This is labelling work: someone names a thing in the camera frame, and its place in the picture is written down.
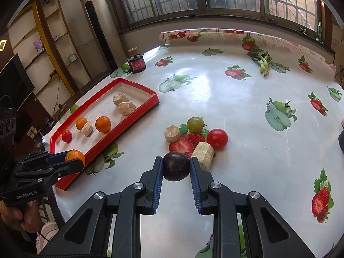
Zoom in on wooden shelf unit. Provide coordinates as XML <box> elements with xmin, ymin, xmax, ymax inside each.
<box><xmin>8</xmin><ymin>0</ymin><xmax>92</xmax><ymax>115</ymax></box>

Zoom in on red tomato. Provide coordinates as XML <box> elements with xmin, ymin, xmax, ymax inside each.
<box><xmin>206</xmin><ymin>129</ymin><xmax>229</xmax><ymax>150</ymax></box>
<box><xmin>61</xmin><ymin>129</ymin><xmax>72</xmax><ymax>143</ymax></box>

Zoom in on orange mandarin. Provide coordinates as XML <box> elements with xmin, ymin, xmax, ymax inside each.
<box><xmin>75</xmin><ymin>117</ymin><xmax>88</xmax><ymax>131</ymax></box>
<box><xmin>65</xmin><ymin>150</ymin><xmax>86</xmax><ymax>167</ymax></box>
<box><xmin>95</xmin><ymin>116</ymin><xmax>111</xmax><ymax>133</ymax></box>

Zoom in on dark purple plum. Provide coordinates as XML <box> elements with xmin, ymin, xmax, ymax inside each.
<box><xmin>163</xmin><ymin>151</ymin><xmax>190</xmax><ymax>182</ymax></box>

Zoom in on dark jar with cork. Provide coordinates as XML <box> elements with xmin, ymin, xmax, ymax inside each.
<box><xmin>128</xmin><ymin>47</ymin><xmax>146</xmax><ymax>73</ymax></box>

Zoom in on black cup on table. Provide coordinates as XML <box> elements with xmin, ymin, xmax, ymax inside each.
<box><xmin>338</xmin><ymin>130</ymin><xmax>344</xmax><ymax>153</ymax></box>

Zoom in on long beige corn piece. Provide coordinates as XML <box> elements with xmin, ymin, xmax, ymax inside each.
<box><xmin>191</xmin><ymin>141</ymin><xmax>215</xmax><ymax>171</ymax></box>

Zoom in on purple plush toy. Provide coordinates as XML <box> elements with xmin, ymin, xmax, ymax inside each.
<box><xmin>33</xmin><ymin>40</ymin><xmax>45</xmax><ymax>54</ymax></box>

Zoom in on small beige corn piece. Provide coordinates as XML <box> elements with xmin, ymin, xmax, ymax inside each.
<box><xmin>164</xmin><ymin>125</ymin><xmax>180</xmax><ymax>143</ymax></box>

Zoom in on green tomato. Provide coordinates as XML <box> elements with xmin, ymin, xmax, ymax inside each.
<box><xmin>187</xmin><ymin>117</ymin><xmax>205</xmax><ymax>133</ymax></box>

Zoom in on red rimmed white tray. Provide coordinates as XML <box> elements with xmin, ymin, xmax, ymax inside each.
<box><xmin>49</xmin><ymin>78</ymin><xmax>159</xmax><ymax>175</ymax></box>

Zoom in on black television screen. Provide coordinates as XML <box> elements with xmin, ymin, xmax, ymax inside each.
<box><xmin>1</xmin><ymin>54</ymin><xmax>35</xmax><ymax>115</ymax></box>

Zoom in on standing air conditioner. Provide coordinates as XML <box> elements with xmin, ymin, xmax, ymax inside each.
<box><xmin>80</xmin><ymin>0</ymin><xmax>127</xmax><ymax>72</ymax></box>

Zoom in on green leafy vegetable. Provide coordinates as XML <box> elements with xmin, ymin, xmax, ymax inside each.
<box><xmin>247</xmin><ymin>49</ymin><xmax>290</xmax><ymax>77</ymax></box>

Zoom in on left hand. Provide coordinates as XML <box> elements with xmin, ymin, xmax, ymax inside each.
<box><xmin>1</xmin><ymin>200</ymin><xmax>44</xmax><ymax>233</ymax></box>

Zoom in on fruit print tablecloth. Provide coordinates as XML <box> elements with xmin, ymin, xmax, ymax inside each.
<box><xmin>54</xmin><ymin>29</ymin><xmax>343</xmax><ymax>257</ymax></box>

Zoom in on green bottle on sill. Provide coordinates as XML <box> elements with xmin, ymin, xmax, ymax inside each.
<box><xmin>316</xmin><ymin>21</ymin><xmax>323</xmax><ymax>43</ymax></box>

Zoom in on round beige corn piece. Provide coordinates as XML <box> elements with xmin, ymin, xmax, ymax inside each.
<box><xmin>112</xmin><ymin>93</ymin><xmax>129</xmax><ymax>107</ymax></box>

